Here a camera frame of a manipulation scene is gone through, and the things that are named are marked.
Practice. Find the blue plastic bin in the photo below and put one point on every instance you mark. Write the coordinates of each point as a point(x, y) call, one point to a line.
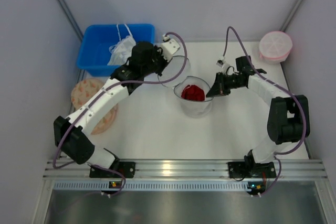
point(94, 53)

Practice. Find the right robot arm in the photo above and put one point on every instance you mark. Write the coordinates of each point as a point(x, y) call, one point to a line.
point(288, 117)

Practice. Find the aluminium mounting rail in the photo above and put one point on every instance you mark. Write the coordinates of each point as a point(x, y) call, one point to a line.
point(206, 169)

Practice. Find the red bra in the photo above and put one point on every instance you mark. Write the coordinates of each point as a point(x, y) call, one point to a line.
point(193, 93)

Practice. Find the floral patterned bra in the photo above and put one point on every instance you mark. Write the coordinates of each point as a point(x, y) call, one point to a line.
point(83, 92)

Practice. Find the white bra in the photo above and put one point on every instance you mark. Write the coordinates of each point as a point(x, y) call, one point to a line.
point(121, 51)

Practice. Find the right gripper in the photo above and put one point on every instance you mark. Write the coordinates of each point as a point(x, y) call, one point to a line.
point(223, 84)

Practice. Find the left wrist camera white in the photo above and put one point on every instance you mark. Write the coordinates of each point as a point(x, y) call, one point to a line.
point(169, 47)

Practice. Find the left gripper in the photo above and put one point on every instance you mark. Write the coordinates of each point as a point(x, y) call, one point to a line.
point(161, 60)

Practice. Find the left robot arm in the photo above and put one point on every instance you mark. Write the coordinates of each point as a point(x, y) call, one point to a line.
point(72, 133)

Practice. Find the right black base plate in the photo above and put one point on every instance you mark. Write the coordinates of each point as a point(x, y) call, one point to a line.
point(239, 170)

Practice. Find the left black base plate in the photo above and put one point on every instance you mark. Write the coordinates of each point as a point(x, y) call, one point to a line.
point(127, 169)

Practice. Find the pink trimmed mesh laundry bag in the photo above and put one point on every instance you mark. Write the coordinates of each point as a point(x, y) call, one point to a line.
point(275, 47)

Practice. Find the slotted cable duct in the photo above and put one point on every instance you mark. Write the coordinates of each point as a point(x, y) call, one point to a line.
point(158, 185)

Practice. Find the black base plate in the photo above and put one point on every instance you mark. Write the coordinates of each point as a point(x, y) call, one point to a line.
point(239, 170)
point(127, 169)

